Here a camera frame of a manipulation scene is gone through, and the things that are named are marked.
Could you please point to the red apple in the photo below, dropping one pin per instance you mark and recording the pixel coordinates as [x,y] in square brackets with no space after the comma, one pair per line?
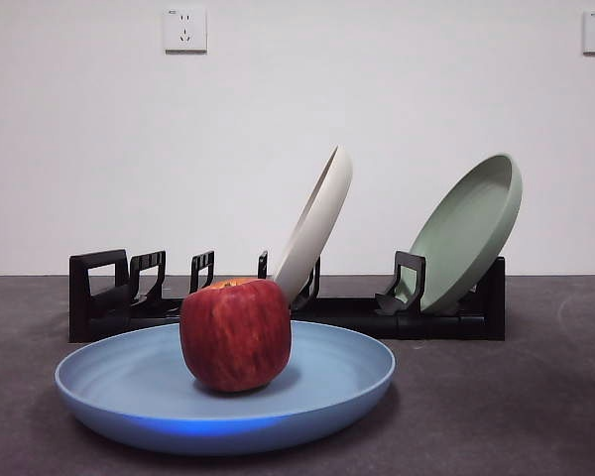
[235,337]

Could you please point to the blue plate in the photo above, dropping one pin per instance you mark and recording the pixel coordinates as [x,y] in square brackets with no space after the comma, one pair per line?
[129,387]

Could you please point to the cream white plate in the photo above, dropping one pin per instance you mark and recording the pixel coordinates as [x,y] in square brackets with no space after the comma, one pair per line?
[322,213]

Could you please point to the black plate rack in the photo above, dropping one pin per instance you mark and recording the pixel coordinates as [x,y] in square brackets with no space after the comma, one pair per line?
[426,327]

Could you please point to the green plate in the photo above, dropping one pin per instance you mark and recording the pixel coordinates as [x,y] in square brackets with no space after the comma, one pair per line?
[466,233]

